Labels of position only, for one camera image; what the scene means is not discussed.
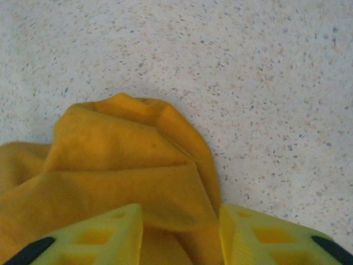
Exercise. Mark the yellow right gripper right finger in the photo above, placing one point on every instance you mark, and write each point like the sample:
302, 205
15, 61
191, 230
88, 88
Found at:
248, 248

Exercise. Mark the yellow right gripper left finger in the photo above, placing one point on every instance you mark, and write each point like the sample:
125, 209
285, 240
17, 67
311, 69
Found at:
118, 243

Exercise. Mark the yellow t-shirt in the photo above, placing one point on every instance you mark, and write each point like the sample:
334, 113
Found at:
110, 165

